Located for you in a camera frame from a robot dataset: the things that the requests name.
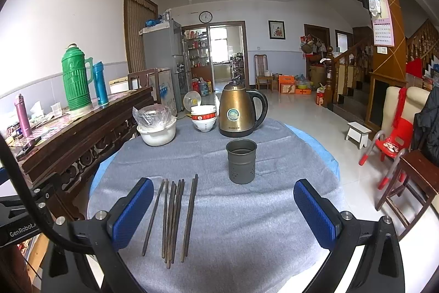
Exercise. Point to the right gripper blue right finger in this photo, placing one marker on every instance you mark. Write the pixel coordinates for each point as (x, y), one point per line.
(321, 216)

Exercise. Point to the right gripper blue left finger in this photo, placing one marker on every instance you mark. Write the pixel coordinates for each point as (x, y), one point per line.
(127, 213)

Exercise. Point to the dark carved wooden sideboard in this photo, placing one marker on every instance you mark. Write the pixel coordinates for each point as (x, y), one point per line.
(68, 159)

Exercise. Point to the brown wooden chair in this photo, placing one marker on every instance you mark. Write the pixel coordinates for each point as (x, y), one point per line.
(416, 174)

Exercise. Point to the small white stool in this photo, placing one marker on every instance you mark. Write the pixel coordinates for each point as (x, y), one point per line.
(358, 133)

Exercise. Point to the grey table cloth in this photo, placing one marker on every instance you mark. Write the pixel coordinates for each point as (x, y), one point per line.
(244, 238)

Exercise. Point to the red plastic child chair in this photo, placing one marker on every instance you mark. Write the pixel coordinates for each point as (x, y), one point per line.
(394, 146)

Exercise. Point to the grey metal utensil holder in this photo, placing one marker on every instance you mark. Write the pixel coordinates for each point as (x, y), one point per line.
(241, 159)

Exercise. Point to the white bowl with plastic bag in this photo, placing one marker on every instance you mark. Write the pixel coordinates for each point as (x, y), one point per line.
(156, 124)

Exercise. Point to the purple water bottle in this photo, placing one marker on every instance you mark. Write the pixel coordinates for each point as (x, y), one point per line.
(22, 116)

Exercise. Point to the stacked red white bowls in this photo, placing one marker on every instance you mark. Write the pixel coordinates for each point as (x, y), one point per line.
(203, 117)

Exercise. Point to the blue thermos bottle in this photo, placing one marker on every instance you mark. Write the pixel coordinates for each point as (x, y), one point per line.
(99, 84)

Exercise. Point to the black jacket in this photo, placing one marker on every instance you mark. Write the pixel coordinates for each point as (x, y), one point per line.
(426, 128)

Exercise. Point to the gold electric kettle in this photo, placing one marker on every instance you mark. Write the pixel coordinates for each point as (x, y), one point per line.
(241, 110)

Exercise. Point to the orange cardboard boxes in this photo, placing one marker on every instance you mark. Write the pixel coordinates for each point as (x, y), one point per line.
(288, 84)

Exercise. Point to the white electric fan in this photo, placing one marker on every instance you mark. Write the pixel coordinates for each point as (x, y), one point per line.
(191, 99)

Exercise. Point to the wooden stair railing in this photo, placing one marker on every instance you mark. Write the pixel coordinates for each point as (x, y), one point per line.
(363, 61)

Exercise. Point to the green thermos jug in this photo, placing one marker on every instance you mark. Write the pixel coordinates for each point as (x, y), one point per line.
(77, 76)

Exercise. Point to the grey refrigerator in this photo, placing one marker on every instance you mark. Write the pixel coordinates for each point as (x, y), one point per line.
(163, 47)

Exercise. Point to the wooden chair by wall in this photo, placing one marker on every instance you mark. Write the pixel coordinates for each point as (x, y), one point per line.
(263, 76)

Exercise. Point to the wall calendar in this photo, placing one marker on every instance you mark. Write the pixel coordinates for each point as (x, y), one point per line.
(383, 34)

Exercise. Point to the framed wall picture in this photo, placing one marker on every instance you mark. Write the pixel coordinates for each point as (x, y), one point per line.
(277, 30)

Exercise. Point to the round wall clock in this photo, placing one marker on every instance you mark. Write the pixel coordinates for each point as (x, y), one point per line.
(205, 17)

